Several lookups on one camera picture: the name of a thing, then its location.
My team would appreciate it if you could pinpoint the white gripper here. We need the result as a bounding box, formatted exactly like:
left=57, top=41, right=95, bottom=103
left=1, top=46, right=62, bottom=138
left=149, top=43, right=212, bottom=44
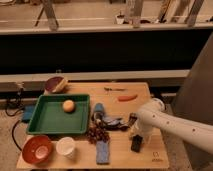
left=130, top=124, right=153, bottom=144

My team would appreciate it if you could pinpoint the black eraser block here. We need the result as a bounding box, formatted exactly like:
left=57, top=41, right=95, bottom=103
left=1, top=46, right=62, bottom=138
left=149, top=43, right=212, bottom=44
left=131, top=135, right=143, bottom=152

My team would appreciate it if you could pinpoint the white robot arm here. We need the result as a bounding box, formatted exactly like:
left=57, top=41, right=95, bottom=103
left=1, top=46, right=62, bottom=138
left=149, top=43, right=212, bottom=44
left=131, top=98, right=213, bottom=154

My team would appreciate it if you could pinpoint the black binder clip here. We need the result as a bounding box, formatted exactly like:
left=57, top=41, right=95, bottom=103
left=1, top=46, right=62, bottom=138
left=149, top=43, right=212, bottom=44
left=129, top=113, right=137, bottom=126

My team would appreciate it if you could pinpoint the orange carrot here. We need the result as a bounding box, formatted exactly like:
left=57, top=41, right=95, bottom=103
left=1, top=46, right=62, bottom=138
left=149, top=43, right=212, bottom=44
left=117, top=94, right=138, bottom=102

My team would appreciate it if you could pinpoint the blue sponge cloth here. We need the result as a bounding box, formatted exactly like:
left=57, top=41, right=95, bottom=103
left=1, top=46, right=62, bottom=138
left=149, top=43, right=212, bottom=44
left=96, top=141, right=110, bottom=164

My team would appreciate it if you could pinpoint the dark grape bunch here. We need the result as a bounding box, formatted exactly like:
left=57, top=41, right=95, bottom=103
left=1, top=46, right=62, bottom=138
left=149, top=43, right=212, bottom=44
left=86, top=125, right=110, bottom=144

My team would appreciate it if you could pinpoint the small dark knife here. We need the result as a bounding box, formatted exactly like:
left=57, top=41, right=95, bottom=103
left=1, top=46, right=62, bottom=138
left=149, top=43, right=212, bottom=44
left=104, top=87, right=126, bottom=91

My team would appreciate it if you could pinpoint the white cup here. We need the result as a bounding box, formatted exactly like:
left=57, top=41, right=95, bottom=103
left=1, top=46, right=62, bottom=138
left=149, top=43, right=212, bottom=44
left=56, top=137, right=76, bottom=158

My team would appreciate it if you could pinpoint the orange round fruit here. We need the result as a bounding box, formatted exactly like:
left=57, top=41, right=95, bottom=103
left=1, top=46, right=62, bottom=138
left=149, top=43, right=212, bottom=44
left=62, top=100, right=75, bottom=112

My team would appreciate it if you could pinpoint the green plastic tray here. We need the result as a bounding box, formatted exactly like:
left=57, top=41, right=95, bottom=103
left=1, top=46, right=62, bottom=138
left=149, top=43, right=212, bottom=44
left=27, top=94, right=90, bottom=135

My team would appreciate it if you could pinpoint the maroon bowl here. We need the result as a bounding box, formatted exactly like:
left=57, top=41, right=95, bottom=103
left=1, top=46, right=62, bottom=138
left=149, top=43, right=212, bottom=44
left=45, top=76, right=68, bottom=93

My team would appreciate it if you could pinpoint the red bowl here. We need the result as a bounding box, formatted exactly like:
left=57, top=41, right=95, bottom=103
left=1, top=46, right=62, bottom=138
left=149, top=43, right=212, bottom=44
left=22, top=135, right=53, bottom=164

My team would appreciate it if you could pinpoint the blue box on floor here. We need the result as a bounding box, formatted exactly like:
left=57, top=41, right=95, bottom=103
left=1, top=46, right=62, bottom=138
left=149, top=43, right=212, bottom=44
left=22, top=105, right=35, bottom=123

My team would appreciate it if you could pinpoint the blue handled scissors tool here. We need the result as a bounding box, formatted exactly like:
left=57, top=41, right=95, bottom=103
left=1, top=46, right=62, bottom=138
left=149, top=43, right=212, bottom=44
left=91, top=103, right=129, bottom=131

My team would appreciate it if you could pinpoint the black cable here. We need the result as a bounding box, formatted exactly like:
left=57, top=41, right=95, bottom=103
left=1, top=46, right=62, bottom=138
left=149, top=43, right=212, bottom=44
left=4, top=87, right=25, bottom=151

